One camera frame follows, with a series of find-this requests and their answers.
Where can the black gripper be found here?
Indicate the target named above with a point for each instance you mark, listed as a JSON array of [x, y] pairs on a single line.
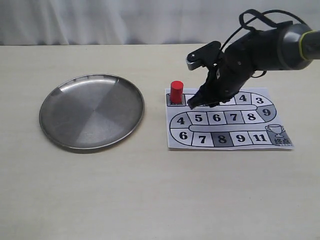
[[255, 51]]

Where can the red cylinder game piece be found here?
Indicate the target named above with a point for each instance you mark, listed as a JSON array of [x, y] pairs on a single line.
[[176, 92]]

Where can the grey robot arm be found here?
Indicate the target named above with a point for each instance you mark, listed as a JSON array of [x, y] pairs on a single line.
[[292, 47]]

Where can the paper game board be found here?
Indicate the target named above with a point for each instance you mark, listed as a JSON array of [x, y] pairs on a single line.
[[249, 121]]

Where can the round steel plate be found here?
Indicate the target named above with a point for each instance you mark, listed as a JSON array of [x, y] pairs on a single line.
[[91, 112]]

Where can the white curtain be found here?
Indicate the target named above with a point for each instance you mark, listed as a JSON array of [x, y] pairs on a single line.
[[126, 22]]

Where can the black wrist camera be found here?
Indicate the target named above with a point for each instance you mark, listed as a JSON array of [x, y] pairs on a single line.
[[205, 56]]

